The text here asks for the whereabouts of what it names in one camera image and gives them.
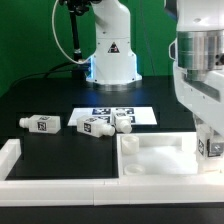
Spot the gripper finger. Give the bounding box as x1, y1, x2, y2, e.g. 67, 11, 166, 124
193, 115, 204, 133
207, 132, 224, 157

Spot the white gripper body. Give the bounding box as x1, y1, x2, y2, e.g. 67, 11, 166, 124
173, 56, 224, 137

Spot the white square table top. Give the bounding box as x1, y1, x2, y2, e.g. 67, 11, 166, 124
117, 132, 224, 186

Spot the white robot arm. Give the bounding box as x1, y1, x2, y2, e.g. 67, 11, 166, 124
87, 0, 224, 158

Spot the white marker sheet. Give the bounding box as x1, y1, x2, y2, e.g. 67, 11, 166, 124
68, 106, 157, 126

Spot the white U-shaped fence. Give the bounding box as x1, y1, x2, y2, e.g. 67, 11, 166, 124
0, 139, 224, 207

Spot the white cable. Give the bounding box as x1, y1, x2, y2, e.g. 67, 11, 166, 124
51, 0, 88, 65

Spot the black camera stand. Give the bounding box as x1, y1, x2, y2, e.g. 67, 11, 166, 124
59, 0, 92, 81

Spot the black cable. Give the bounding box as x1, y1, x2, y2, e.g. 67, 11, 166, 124
9, 61, 81, 89

